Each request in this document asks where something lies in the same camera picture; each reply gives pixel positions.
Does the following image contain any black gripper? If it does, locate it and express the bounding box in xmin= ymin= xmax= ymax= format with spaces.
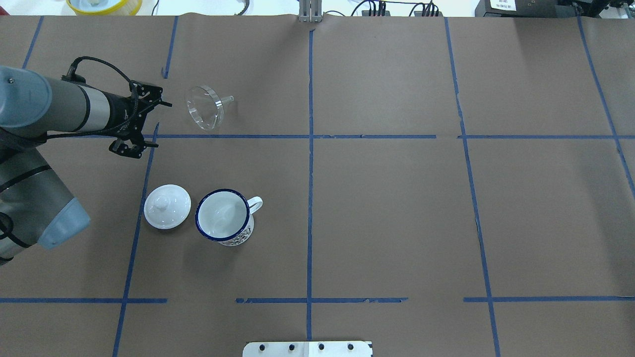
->
xmin=107 ymin=82 xmax=173 ymax=159

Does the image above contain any clear glass funnel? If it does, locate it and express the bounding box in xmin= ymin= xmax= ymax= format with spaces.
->
xmin=186 ymin=84 xmax=235 ymax=131

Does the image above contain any white enamel mug lid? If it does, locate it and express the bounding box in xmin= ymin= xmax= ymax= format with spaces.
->
xmin=143 ymin=184 xmax=192 ymax=229

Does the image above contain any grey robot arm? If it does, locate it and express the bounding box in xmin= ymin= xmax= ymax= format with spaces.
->
xmin=0 ymin=56 xmax=172 ymax=265

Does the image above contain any long horizontal blue tape strip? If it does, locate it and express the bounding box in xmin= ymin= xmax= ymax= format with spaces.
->
xmin=156 ymin=134 xmax=635 ymax=141

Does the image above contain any yellow tape roll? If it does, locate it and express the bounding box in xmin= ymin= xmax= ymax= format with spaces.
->
xmin=65 ymin=0 xmax=143 ymax=16

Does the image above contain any white enamel mug blue rim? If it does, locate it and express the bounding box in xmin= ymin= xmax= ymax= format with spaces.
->
xmin=195 ymin=189 xmax=263 ymax=247

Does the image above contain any long vertical blue tape strip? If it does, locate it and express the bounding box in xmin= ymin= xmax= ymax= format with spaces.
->
xmin=305 ymin=29 xmax=315 ymax=341

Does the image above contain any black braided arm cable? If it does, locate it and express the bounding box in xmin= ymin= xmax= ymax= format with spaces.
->
xmin=30 ymin=56 xmax=142 ymax=144

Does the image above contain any aluminium frame post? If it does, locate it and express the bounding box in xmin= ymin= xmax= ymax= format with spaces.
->
xmin=298 ymin=0 xmax=323 ymax=23

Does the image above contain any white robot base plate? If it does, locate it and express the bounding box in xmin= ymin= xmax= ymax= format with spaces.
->
xmin=242 ymin=341 xmax=374 ymax=357

